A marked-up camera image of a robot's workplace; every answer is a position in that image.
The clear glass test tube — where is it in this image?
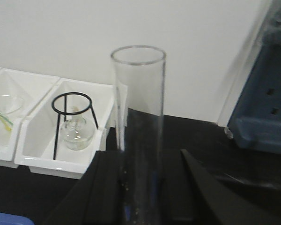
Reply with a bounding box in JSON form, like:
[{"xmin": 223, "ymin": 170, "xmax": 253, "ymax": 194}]
[{"xmin": 111, "ymin": 45, "xmax": 166, "ymax": 225}]

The white storage bin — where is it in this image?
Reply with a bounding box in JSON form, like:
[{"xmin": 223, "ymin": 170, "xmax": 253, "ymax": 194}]
[
  {"xmin": 0, "ymin": 68, "xmax": 60, "ymax": 168},
  {"xmin": 15, "ymin": 79, "xmax": 114, "ymax": 179}
]

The right white storage bin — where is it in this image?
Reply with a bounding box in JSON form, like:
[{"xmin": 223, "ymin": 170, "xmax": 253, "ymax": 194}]
[{"xmin": 15, "ymin": 79, "xmax": 114, "ymax": 179}]

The black wire tripod stand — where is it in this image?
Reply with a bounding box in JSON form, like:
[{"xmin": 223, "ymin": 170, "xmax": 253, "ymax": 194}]
[{"xmin": 51, "ymin": 92, "xmax": 98, "ymax": 160}]

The round glass flask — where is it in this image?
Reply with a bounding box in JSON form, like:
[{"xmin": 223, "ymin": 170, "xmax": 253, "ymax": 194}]
[{"xmin": 60, "ymin": 113, "xmax": 96, "ymax": 151}]

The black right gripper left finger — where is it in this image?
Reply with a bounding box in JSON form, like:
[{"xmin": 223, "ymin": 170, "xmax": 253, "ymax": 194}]
[{"xmin": 43, "ymin": 151, "xmax": 121, "ymax": 225}]

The blue plastic tray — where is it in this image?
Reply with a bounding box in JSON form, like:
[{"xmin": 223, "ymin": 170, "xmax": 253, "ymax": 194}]
[{"xmin": 0, "ymin": 213, "xmax": 34, "ymax": 225}]

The plastic bag of pegs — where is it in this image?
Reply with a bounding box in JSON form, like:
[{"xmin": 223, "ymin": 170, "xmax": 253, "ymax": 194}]
[{"xmin": 262, "ymin": 7, "xmax": 281, "ymax": 46}]

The middle white storage bin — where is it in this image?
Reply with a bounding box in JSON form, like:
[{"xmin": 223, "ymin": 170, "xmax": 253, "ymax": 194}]
[{"xmin": 0, "ymin": 68, "xmax": 60, "ymax": 168}]

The grey-blue pegboard drying rack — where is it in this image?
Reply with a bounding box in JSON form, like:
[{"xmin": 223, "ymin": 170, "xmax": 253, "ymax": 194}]
[{"xmin": 228, "ymin": 45, "xmax": 281, "ymax": 154}]

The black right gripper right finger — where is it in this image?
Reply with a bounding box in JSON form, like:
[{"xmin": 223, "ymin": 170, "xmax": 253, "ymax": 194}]
[{"xmin": 161, "ymin": 149, "xmax": 281, "ymax": 225}]

